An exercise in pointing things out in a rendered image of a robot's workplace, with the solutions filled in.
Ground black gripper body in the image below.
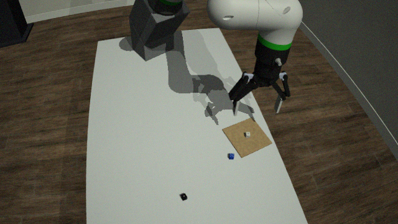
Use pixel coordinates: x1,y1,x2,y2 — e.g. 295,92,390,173
252,59,282,87

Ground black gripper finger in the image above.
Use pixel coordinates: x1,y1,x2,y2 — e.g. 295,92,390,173
269,71,290,113
228,72,265,116

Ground tan square mat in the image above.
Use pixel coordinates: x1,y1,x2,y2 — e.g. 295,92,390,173
222,118,272,158

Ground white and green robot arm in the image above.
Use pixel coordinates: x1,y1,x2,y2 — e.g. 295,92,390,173
148,0,303,67

